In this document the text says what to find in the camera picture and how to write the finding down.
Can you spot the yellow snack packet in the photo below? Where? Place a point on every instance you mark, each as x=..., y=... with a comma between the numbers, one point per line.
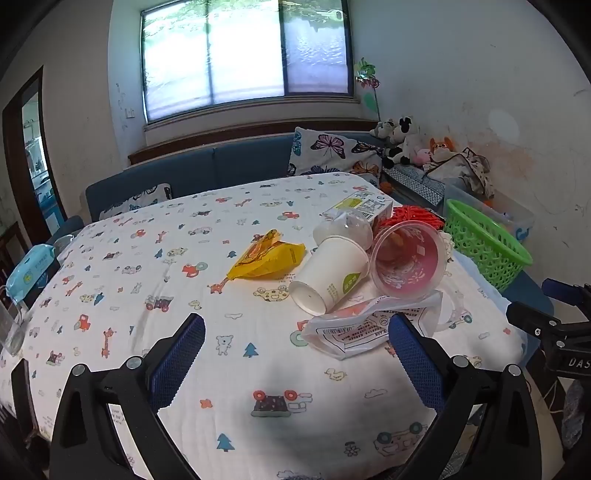
x=265, y=258

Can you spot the blue sofa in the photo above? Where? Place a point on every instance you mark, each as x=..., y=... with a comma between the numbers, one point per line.
x=194, y=170

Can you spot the white milk carton box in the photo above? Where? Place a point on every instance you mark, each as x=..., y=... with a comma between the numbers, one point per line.
x=355, y=205

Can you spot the clear plastic wrapper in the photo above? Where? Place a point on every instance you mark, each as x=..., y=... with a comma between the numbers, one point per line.
x=355, y=330

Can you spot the grey plush toy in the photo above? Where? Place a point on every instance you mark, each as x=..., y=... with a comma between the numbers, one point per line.
x=387, y=129

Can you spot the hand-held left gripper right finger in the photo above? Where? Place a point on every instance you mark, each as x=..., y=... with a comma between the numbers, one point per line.
x=415, y=357

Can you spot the printed white tablecloth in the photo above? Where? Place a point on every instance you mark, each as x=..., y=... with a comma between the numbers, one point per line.
x=138, y=277

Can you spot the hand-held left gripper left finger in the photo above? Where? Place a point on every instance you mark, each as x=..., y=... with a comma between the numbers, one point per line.
x=178, y=357

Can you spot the white paper cup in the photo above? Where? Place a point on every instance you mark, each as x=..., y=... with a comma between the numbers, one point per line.
x=330, y=272

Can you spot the orange fox plush toy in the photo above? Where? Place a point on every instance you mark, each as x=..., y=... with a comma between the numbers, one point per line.
x=441, y=146

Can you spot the small butterfly pillow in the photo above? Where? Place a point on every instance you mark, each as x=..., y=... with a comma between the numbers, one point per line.
x=138, y=198

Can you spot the brown wooden ledge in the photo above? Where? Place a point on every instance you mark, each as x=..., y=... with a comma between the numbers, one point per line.
x=231, y=136

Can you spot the green plastic basket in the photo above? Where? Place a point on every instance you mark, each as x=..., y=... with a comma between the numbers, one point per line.
x=485, y=244

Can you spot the clear plastic bottle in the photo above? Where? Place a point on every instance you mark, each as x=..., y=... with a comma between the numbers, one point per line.
x=344, y=228

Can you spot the clear storage bin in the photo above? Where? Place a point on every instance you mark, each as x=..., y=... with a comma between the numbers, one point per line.
x=512, y=212

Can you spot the dark wooden chair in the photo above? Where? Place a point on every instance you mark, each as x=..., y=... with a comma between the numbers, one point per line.
x=23, y=415

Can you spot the clear plastic jug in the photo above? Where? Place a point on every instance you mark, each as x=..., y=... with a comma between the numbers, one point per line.
x=11, y=330

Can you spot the blue patterned cushion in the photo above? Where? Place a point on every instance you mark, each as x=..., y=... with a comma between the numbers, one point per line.
x=415, y=184

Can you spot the brown door frame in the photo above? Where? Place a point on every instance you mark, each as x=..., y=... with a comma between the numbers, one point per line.
x=14, y=138

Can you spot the window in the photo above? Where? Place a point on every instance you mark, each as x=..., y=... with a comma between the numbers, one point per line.
x=207, y=55

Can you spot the blue wet wipes pack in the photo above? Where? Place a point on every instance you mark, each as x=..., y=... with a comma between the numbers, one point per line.
x=30, y=272

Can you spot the colourful pinwheel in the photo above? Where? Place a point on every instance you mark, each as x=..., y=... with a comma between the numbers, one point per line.
x=367, y=78

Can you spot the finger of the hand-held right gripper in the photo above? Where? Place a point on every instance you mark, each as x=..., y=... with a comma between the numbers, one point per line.
x=531, y=318
x=561, y=290

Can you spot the large butterfly pillow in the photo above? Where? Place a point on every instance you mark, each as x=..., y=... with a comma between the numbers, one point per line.
x=328, y=147

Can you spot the pink plastic cup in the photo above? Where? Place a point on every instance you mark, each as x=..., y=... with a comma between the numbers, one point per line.
x=408, y=263

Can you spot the black and white plush toy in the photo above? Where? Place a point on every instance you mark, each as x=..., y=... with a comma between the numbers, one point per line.
x=404, y=138

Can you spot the person's right hand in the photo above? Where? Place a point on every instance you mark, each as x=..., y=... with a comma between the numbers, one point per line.
x=576, y=408

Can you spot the beige crumpled cloth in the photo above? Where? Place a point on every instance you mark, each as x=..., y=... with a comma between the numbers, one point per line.
x=461, y=170

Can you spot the red mesh net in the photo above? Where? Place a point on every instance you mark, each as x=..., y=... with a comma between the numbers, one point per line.
x=415, y=216

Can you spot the pink plush toy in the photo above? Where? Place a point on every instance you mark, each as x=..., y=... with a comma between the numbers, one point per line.
x=421, y=157

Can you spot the orange ball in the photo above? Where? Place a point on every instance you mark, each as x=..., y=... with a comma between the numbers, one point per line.
x=386, y=187

